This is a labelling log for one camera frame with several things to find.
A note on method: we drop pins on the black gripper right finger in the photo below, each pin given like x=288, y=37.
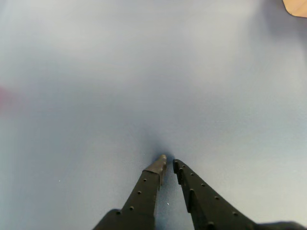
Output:
x=206, y=206

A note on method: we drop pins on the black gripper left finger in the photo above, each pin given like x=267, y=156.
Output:
x=141, y=203

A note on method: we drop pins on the grey-blue table mat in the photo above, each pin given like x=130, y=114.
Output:
x=144, y=83

